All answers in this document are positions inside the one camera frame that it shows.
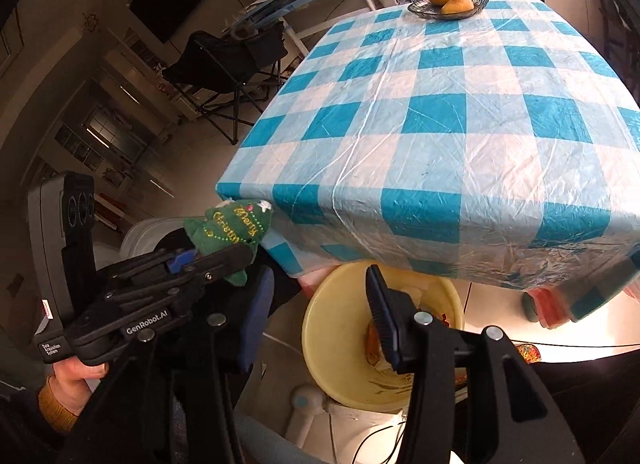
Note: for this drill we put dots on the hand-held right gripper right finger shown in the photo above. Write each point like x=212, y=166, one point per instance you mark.
x=382, y=314

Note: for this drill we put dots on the white television stand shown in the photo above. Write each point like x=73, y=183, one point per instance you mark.
x=180, y=101

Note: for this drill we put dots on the red knot wall ornament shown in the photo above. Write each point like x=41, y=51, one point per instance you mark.
x=91, y=23

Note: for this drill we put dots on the black folding camp chair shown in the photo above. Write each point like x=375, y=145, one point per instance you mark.
x=220, y=63

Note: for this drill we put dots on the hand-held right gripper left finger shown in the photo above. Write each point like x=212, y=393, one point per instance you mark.
x=255, y=314

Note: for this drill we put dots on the person's left forearm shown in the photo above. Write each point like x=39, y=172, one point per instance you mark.
x=50, y=409

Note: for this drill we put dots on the yellow plastic basin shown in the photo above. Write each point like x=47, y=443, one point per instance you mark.
x=330, y=344

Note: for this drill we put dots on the green felt Christmas tree ornament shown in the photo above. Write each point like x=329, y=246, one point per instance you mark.
x=230, y=224

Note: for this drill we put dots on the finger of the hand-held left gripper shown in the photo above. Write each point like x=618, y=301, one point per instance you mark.
x=180, y=261
x=220, y=264

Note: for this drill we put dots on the glass door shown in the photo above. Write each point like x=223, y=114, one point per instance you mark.
x=105, y=138

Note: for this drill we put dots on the blue white checkered tablecloth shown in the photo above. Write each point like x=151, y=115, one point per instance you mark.
x=450, y=143

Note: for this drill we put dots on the person's right leg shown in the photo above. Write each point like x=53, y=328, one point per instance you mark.
x=600, y=404

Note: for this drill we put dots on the person's left hand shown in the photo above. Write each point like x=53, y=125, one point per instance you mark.
x=75, y=384

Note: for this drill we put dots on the brown knit slipper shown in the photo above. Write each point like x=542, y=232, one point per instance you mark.
x=529, y=354

